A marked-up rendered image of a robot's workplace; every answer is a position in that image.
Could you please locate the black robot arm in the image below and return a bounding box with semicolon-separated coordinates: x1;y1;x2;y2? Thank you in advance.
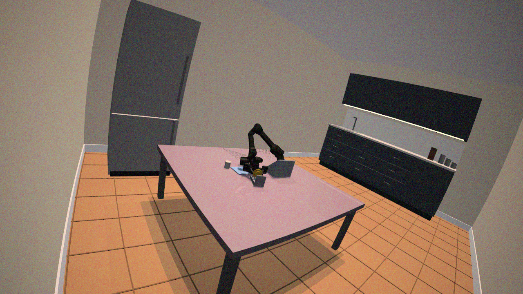
240;123;285;165

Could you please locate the light blue flat square mat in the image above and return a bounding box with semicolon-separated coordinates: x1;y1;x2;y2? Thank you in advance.
231;167;250;175

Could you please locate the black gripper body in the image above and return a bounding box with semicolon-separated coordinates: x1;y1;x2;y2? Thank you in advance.
243;163;268;174

